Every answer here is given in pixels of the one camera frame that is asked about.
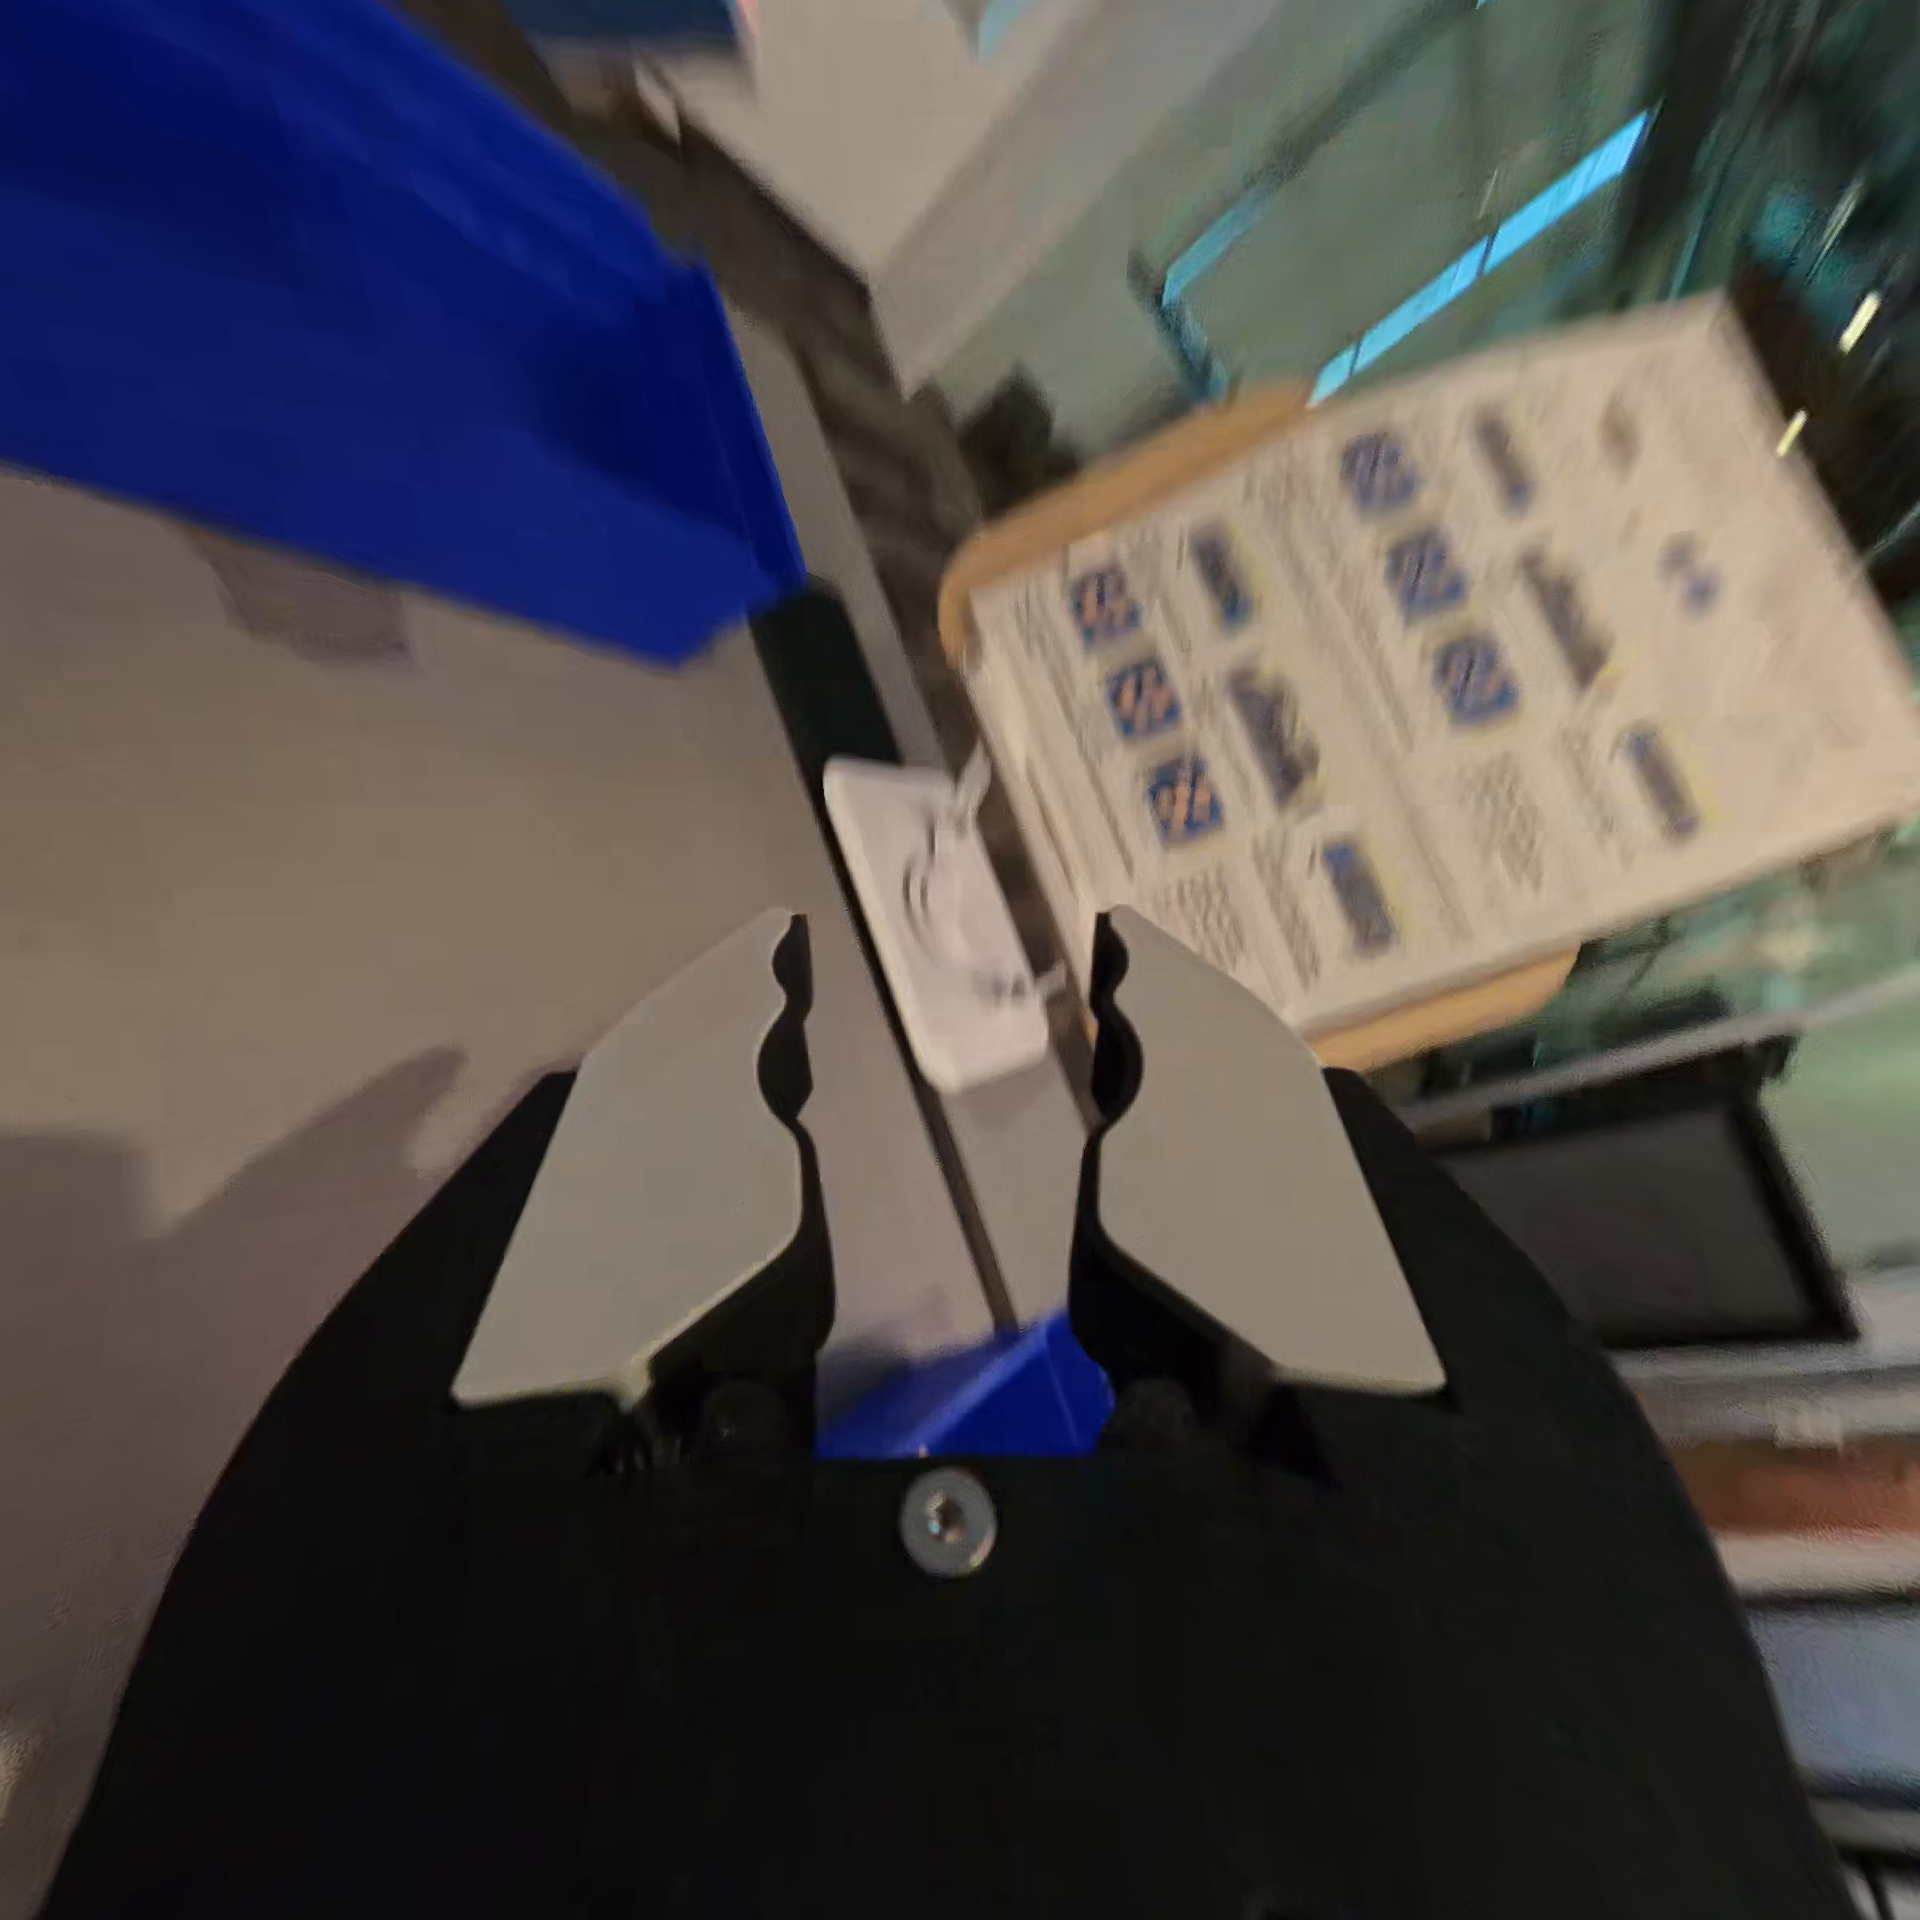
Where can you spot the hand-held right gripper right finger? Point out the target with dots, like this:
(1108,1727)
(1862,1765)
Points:
(1245,1200)

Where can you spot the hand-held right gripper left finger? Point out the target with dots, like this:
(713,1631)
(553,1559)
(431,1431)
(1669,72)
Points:
(646,1200)

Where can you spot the blue plastic bin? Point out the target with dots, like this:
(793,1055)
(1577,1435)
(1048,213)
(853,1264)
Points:
(974,1402)
(301,300)

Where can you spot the dark screen panel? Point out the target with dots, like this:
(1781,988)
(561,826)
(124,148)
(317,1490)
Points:
(1635,1213)

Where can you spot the printed instruction sheet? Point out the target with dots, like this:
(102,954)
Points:
(1500,645)

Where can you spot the wooden sign board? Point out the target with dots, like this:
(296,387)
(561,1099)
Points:
(1141,464)

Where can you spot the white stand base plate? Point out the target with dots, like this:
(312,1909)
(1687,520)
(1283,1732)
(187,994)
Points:
(961,960)

